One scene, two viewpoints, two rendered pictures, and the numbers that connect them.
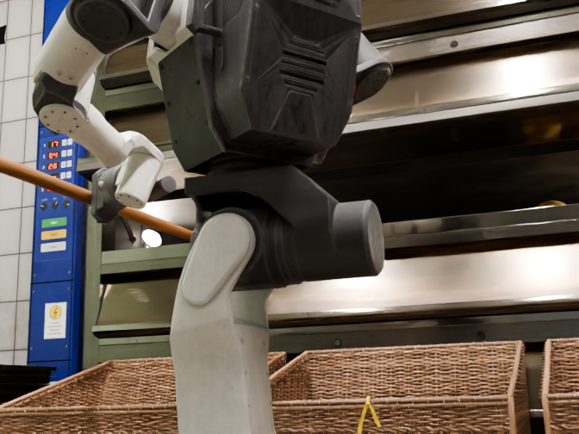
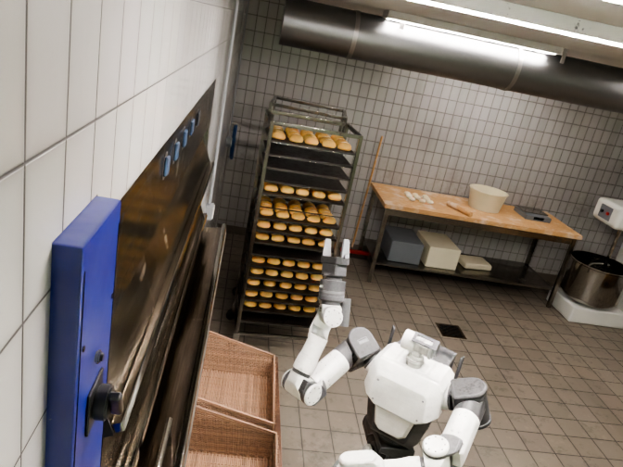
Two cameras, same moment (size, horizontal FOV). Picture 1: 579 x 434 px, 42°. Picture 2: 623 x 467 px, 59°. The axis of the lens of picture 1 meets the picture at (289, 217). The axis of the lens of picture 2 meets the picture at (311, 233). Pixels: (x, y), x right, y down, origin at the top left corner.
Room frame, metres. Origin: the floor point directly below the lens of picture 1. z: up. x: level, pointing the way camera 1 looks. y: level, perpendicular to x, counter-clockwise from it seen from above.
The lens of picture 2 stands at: (2.33, 1.34, 2.39)
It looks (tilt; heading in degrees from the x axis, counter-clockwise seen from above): 20 degrees down; 242
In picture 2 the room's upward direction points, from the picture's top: 12 degrees clockwise
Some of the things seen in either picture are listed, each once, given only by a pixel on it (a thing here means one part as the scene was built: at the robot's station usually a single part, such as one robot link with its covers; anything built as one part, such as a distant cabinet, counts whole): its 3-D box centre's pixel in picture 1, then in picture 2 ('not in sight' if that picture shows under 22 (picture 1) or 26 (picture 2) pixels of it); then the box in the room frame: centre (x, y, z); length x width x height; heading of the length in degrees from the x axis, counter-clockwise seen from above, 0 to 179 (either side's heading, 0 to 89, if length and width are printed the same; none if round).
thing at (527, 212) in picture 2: not in sight; (532, 213); (-2.64, -2.92, 0.94); 0.32 x 0.30 x 0.07; 71
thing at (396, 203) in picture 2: not in sight; (462, 245); (-1.95, -3.11, 0.45); 2.20 x 0.80 x 0.90; 161
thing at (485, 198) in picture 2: not in sight; (486, 198); (-2.11, -3.14, 1.01); 0.43 x 0.43 x 0.21
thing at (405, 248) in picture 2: not in sight; (400, 244); (-1.28, -3.34, 0.35); 0.50 x 0.36 x 0.24; 71
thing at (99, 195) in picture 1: (112, 190); not in sight; (1.59, 0.38, 1.19); 0.12 x 0.10 x 0.13; 36
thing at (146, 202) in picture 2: not in sight; (174, 145); (1.98, -0.29, 2.00); 1.80 x 0.08 x 0.21; 71
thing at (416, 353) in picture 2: not in sight; (417, 347); (1.17, 0.08, 1.46); 0.10 x 0.07 x 0.09; 126
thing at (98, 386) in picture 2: not in sight; (108, 387); (2.24, 0.73, 1.92); 0.06 x 0.04 x 0.11; 71
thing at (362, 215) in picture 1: (285, 227); (384, 438); (1.13, 0.01, 1.00); 0.28 x 0.13 x 0.18; 71
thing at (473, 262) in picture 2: not in sight; (473, 262); (-2.14, -3.04, 0.27); 0.34 x 0.26 x 0.07; 167
